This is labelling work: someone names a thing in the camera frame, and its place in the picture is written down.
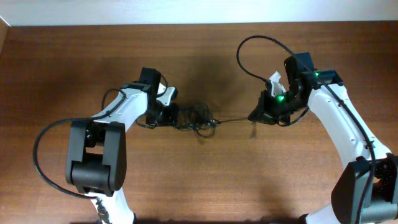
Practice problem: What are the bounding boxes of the black cable bundle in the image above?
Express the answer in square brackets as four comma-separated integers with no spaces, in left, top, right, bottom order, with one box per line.
[174,103,259,139]

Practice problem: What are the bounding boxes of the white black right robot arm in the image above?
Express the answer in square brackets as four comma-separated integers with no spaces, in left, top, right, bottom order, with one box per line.
[248,52,397,223]

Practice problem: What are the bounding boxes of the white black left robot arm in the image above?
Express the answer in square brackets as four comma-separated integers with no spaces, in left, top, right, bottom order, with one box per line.
[65,67,178,223]

